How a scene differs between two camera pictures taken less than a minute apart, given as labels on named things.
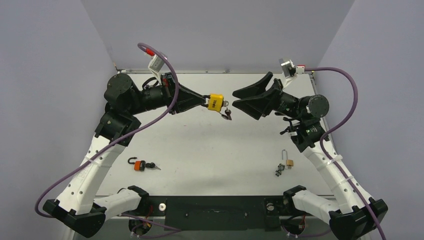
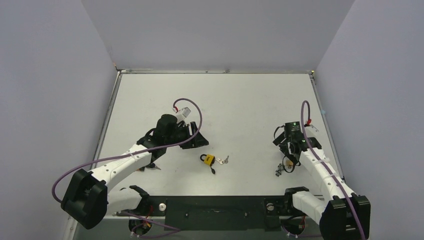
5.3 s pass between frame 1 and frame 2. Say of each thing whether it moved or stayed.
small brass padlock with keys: stayed
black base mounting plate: stayed
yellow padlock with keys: moved
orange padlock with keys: stayed
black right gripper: moved
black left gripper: moved
